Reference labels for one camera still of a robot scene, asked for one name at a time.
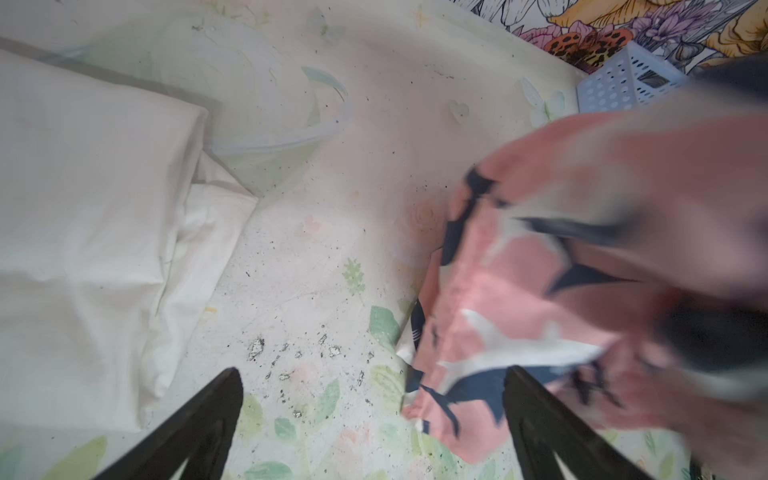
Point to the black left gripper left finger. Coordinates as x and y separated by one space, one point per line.
195 441

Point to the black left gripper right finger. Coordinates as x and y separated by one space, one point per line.
546 433

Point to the pink patterned garment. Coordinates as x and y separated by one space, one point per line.
621 260

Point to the white t-shirt with robot print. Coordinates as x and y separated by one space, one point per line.
116 227

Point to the light blue perforated laundry basket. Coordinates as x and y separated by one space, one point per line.
628 79

